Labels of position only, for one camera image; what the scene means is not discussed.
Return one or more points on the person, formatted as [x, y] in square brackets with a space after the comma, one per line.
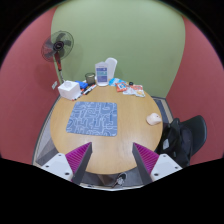
[120, 180]

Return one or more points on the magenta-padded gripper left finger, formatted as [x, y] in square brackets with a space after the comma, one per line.
[61, 164]

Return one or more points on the black standing fan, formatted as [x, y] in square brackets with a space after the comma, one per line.
[58, 46]

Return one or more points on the black marker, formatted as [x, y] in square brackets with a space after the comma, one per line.
[85, 90]

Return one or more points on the white tissue box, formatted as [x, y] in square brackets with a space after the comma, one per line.
[68, 90]

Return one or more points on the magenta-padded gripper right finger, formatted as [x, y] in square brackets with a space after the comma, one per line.
[163, 165]

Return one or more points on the acrylic sign stand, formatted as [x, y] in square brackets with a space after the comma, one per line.
[101, 74]

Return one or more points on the black office chair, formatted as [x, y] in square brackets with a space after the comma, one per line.
[199, 128]

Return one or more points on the black bag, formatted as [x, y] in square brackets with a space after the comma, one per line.
[176, 141]

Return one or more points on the dark mesh pen cup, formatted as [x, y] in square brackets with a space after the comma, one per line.
[90, 78]

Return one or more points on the blue snack packet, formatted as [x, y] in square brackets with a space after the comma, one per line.
[113, 81]

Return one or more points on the orange snack packet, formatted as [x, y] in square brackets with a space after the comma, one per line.
[121, 87]

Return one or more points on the small black round object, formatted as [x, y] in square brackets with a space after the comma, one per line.
[131, 83]

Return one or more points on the white wall outlet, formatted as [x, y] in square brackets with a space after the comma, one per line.
[54, 85]

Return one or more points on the white orange-topped snack packet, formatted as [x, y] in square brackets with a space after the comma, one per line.
[139, 90]

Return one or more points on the blue patterned mouse pad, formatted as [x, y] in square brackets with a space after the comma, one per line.
[92, 118]

